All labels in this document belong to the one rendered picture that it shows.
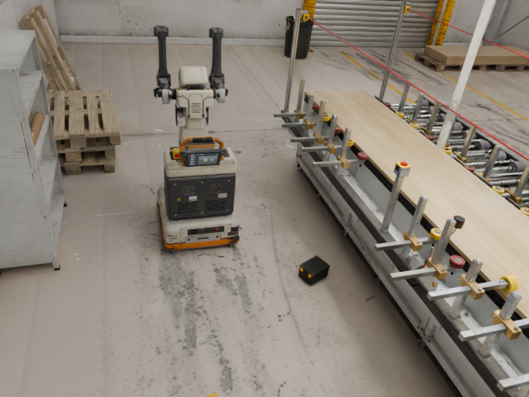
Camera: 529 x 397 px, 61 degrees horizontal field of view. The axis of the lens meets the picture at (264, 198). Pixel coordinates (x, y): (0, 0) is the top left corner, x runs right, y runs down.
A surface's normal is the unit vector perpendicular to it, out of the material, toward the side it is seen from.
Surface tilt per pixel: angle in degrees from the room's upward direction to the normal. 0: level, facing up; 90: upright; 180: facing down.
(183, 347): 0
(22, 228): 90
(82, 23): 90
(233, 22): 90
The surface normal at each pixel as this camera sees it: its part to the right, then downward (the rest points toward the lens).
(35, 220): 0.29, 0.54
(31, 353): 0.09, -0.83
